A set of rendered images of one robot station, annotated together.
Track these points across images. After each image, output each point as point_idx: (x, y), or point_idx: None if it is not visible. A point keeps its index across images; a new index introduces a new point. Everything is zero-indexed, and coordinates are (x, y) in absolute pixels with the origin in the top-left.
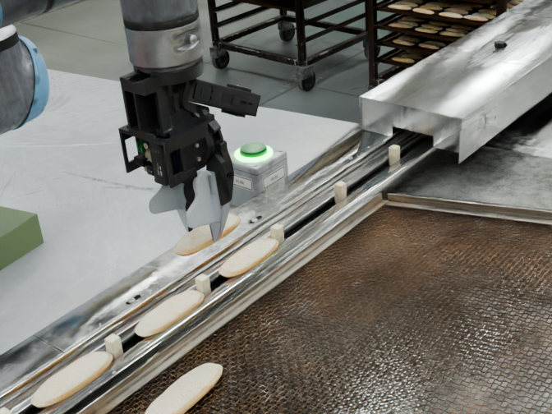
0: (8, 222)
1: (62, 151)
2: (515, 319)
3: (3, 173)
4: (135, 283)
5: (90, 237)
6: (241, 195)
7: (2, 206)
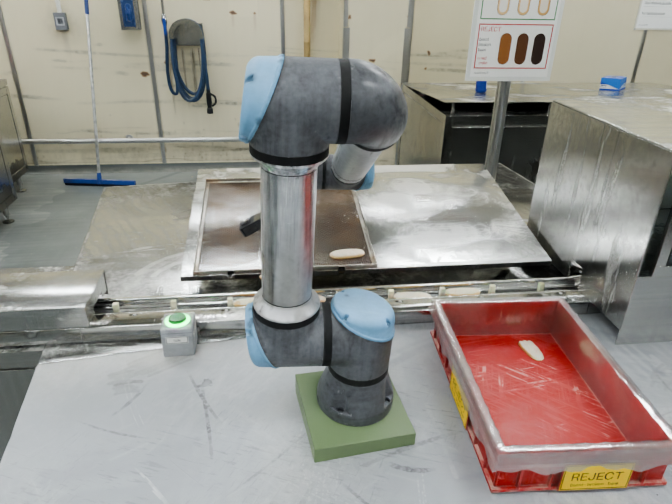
0: (312, 379)
1: (177, 492)
2: None
3: (242, 495)
4: None
5: (273, 378)
6: (195, 338)
7: (302, 399)
